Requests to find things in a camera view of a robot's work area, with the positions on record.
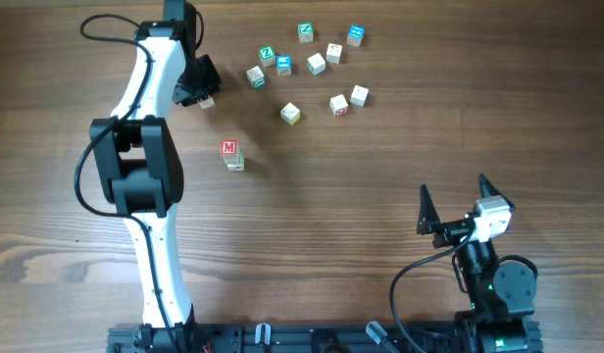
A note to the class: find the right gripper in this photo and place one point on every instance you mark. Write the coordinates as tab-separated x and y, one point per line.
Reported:
428	217

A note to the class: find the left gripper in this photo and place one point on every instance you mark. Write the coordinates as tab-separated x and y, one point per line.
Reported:
190	97

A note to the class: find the plain white block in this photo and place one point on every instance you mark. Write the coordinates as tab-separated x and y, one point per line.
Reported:
206	103

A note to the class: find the red M block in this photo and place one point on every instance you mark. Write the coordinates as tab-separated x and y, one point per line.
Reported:
229	149

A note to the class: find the white block green E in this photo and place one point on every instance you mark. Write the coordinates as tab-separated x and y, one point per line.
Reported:
234	159

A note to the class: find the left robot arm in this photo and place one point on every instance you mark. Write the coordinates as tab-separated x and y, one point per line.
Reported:
142	176

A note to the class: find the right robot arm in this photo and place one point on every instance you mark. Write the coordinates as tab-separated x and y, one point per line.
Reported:
501	289

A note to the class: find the white block teal side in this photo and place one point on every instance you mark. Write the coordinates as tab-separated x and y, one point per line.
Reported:
256	77

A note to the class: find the green Z block left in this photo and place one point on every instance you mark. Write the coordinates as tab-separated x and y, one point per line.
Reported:
267	56

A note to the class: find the green z block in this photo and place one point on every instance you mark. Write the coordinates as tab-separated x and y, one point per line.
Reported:
267	56
306	32

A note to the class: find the blue block centre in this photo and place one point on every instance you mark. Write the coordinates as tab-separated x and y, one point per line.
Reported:
284	65

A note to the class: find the white block yellow side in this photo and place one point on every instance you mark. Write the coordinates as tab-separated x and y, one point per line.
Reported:
290	113

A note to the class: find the white block green side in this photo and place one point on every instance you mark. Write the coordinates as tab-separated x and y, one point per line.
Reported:
316	64

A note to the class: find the green Z block far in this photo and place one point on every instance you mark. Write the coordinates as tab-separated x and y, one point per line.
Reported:
306	32

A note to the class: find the white block red side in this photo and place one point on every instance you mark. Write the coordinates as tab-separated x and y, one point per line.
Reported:
334	52

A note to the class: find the white block red Q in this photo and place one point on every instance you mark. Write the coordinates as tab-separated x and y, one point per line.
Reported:
338	105

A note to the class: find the white block blue side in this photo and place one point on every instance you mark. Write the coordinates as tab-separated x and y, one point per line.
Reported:
359	95

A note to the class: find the blue block far right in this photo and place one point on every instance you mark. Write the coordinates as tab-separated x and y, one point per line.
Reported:
355	35

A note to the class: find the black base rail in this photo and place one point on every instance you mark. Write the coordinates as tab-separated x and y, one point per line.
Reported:
326	338

